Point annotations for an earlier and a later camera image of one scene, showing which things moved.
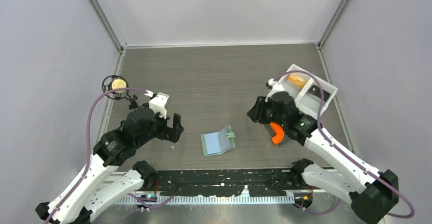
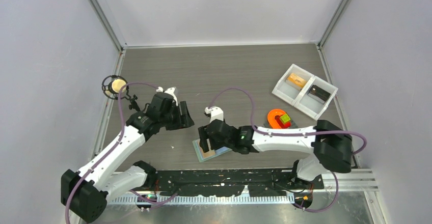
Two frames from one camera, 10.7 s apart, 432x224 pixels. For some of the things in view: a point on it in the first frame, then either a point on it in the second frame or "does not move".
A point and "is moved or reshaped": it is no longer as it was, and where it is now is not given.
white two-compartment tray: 312,94 does not move
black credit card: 316,90 does not move
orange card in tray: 296,80 does not move
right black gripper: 256,113 → 203,137
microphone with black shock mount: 113,81 does not move
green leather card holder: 217,142 is moved or reshaped
